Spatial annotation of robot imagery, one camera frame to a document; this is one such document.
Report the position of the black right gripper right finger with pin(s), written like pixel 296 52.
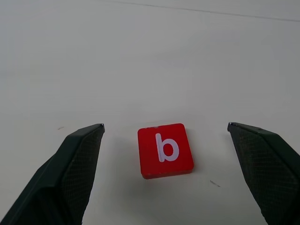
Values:
pixel 272 173

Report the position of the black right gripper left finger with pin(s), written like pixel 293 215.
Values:
pixel 54 178

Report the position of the red letter block b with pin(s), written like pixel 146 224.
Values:
pixel 150 161

